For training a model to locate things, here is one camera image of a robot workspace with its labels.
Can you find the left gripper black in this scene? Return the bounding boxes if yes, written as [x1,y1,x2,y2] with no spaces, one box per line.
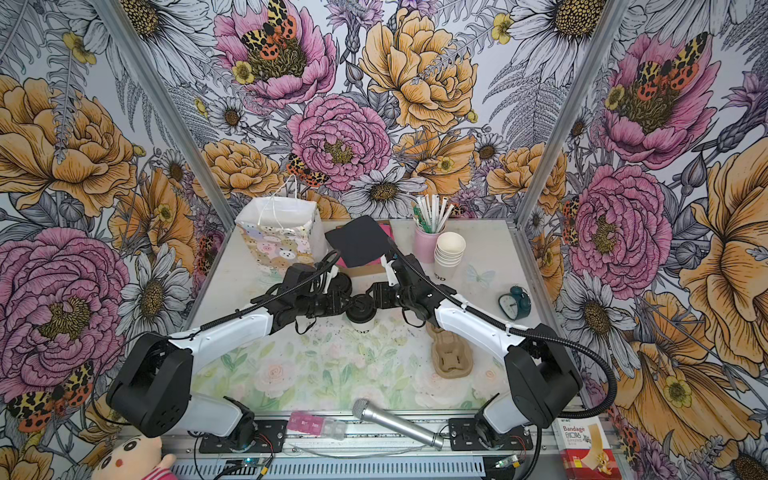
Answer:
[296,290,355,318]

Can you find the black cup lid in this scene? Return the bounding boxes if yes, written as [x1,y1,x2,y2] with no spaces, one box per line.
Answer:
[345,294,377,326]

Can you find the white paper coffee cup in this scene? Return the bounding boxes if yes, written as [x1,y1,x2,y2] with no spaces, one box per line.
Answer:
[350,320,375,334]

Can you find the stack of black lids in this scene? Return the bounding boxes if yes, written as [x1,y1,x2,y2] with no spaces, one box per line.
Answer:
[328,272,353,296]

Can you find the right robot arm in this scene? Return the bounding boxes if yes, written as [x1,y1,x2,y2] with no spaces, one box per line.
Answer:
[363,240,618,449]

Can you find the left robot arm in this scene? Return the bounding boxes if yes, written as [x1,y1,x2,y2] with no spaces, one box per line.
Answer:
[107,250,341,451]

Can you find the pink napkins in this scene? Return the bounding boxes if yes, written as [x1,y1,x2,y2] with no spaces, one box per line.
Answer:
[333,221,400,269]

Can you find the pink straw holder cup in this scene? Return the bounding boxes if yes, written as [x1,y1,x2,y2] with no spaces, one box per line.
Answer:
[412,226,442,264]

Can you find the stack of white paper cups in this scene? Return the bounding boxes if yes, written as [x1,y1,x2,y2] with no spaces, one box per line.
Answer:
[433,232,467,281]

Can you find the cardboard napkin box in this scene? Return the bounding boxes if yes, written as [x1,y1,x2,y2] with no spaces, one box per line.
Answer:
[335,220,400,280]

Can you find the pastel patterned gift bag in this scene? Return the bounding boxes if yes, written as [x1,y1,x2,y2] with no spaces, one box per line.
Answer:
[235,191,328,276]

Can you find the black napkin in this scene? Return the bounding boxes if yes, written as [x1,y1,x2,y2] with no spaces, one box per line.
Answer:
[323,215,398,269]

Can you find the brown pulp cup carrier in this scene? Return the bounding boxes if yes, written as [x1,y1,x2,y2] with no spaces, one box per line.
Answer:
[427,324,474,379]

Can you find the white paper straws bundle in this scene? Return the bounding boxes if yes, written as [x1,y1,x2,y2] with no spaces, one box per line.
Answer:
[412,195,454,234]

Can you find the teal alarm clock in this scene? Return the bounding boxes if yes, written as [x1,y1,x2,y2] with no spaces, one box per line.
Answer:
[498,285,532,321]

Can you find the silver microphone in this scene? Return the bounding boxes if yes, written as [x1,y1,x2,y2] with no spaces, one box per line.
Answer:
[352,398,444,451]

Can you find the pink plastic tray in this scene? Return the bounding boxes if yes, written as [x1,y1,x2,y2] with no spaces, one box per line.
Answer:
[287,411,347,441]

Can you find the bandage box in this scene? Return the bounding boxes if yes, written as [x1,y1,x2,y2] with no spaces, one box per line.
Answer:
[552,417,623,480]

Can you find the plush doll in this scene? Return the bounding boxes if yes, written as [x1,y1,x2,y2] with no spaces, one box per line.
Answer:
[92,435,177,480]

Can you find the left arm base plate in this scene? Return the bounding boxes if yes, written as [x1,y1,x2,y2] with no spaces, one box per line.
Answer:
[199,419,288,454]

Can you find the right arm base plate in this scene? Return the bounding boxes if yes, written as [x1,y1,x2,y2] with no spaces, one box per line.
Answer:
[448,417,533,452]

